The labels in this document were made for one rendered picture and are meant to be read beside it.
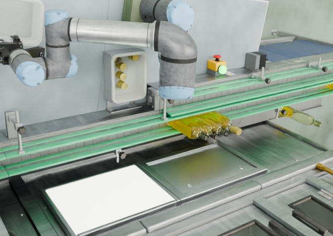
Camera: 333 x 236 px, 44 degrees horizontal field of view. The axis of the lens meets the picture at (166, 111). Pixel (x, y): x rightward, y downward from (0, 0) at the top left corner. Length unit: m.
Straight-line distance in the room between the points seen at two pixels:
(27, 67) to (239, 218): 0.93
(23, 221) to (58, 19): 0.73
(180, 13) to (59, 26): 0.53
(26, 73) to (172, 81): 0.44
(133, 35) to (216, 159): 0.85
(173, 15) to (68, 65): 0.49
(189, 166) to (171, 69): 0.67
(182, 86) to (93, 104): 0.71
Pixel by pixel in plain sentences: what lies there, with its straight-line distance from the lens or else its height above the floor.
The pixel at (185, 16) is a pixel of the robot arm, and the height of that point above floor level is 1.06.
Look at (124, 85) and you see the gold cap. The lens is 1.88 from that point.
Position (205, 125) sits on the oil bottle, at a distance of 1.89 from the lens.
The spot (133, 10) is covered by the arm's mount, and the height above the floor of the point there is 0.83.
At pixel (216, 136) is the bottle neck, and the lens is 1.87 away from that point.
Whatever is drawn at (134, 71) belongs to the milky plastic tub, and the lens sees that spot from 1.94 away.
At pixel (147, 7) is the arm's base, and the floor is 0.88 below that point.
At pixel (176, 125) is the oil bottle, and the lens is 1.94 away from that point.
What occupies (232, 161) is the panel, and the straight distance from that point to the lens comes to 1.92.
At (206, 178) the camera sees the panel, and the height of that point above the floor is 1.24.
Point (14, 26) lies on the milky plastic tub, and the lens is 1.71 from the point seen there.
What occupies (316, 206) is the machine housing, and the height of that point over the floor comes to 1.58.
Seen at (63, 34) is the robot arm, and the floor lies 1.15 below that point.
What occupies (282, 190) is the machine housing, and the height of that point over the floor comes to 1.43.
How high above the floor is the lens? 2.39
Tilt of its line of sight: 50 degrees down
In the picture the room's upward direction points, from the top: 121 degrees clockwise
